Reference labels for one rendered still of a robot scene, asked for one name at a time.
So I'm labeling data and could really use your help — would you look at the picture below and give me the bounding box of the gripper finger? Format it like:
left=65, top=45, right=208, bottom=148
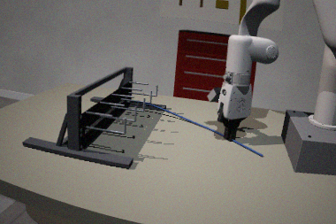
left=233, top=118, right=246, bottom=140
left=218, top=103, right=233, bottom=142

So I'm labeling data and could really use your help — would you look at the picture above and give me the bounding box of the black metal rack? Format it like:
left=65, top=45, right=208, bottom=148
left=22, top=67, right=161, bottom=168

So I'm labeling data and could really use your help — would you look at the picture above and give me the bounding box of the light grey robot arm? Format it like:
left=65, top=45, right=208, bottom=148
left=207, top=0, right=336, bottom=131

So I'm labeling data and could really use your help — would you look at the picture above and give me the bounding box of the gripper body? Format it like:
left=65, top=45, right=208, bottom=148
left=218, top=81, right=252, bottom=120

